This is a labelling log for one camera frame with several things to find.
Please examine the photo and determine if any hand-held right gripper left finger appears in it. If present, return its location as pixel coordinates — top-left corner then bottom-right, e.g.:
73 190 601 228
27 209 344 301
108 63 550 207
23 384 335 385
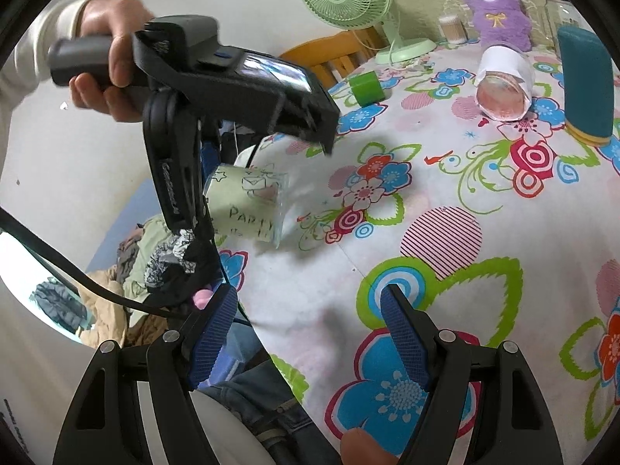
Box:
52 283 239 465

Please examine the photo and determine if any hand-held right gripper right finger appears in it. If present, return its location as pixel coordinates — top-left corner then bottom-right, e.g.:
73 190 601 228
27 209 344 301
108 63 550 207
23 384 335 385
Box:
379 283 565 465

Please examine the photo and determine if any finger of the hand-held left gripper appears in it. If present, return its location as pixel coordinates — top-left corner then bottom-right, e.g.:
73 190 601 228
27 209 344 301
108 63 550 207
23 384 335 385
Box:
142 90 220 243

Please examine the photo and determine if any clear printed plastic cup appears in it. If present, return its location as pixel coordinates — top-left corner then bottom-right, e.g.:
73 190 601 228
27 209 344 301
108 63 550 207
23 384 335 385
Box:
203 164 291 249

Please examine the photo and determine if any person's left forearm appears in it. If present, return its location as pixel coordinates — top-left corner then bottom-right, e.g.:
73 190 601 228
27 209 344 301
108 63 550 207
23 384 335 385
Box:
0 0 94 175

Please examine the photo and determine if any green plastic cup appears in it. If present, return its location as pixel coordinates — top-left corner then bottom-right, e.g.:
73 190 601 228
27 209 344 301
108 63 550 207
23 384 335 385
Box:
350 71 386 106

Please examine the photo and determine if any paper-wrapped clear cup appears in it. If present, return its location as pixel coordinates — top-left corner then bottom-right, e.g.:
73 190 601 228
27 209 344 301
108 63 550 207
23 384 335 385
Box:
475 43 536 122

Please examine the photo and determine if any person's right hand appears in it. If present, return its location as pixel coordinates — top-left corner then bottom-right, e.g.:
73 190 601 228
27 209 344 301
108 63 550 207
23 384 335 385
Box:
340 427 400 465

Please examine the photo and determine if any person's left hand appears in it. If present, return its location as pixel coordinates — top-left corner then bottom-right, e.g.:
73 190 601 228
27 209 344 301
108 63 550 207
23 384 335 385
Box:
69 0 157 123

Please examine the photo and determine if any black crumpled cloth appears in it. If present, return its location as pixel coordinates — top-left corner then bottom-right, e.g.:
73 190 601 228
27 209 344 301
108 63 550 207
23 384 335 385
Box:
144 227 224 312

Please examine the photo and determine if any person's jeans leg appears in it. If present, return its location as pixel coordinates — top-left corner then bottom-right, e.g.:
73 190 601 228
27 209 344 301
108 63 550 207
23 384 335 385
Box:
198 320 341 465

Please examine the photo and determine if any white round stool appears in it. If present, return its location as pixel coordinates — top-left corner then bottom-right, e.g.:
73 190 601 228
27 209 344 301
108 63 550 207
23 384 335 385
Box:
136 380 275 465

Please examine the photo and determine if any wooden chair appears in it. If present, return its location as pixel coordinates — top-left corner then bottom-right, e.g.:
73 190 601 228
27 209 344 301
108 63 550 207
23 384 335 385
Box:
280 26 389 91

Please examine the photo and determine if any pile of clothes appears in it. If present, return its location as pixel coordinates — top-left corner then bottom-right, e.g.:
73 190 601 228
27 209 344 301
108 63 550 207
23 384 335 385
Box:
77 213 195 350

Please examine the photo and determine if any floral tablecloth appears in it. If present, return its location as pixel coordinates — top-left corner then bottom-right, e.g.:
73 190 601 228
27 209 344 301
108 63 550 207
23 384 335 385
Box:
213 39 620 465

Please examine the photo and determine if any dark jacket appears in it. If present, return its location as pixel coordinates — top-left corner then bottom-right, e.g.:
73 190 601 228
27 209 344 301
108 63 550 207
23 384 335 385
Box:
30 277 82 334

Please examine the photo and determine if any cotton swab jar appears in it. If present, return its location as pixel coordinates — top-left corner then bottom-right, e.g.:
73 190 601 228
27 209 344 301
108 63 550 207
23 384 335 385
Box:
438 14 468 43

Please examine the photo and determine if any purple plush toy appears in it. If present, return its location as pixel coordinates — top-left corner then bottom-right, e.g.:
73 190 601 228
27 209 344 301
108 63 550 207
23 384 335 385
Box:
458 0 534 52

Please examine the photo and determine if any teal bottle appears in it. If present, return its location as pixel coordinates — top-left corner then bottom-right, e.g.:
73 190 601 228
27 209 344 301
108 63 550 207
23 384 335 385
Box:
557 26 616 145

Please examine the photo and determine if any black cable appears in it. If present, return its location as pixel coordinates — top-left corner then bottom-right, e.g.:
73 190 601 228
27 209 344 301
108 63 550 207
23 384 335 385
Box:
0 207 195 321

